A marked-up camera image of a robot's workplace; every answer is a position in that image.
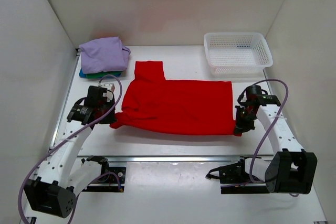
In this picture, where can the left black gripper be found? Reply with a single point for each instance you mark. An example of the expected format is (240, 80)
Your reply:
(111, 117)

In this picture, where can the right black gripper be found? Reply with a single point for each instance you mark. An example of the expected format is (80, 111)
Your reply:
(240, 127)

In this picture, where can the red t-shirt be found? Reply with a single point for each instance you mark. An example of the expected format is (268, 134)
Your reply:
(184, 107)

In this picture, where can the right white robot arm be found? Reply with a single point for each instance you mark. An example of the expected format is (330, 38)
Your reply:
(292, 168)

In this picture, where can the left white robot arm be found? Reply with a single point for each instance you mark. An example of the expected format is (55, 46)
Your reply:
(55, 189)

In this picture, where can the folded green t-shirt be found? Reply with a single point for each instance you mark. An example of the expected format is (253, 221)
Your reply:
(100, 75)

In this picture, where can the folded blue t-shirt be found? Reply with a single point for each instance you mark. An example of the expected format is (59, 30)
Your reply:
(81, 74)

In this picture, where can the white plastic basket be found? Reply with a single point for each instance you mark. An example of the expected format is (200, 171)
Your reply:
(237, 54)

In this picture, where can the folded lilac t-shirt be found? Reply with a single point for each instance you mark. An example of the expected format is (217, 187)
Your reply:
(104, 55)

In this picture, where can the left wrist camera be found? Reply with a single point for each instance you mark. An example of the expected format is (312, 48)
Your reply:
(110, 88)

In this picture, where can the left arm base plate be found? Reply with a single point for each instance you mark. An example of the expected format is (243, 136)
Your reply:
(112, 178)

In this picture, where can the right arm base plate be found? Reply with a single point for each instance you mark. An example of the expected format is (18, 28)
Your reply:
(234, 180)

